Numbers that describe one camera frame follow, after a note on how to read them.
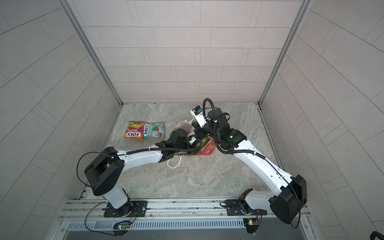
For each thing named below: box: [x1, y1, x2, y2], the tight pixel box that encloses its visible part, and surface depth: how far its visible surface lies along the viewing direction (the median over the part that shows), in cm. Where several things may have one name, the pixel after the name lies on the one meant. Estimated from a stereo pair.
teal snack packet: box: [143, 121, 166, 139], surface depth 99 cm
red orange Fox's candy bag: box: [123, 121, 145, 140], surface depth 98 cm
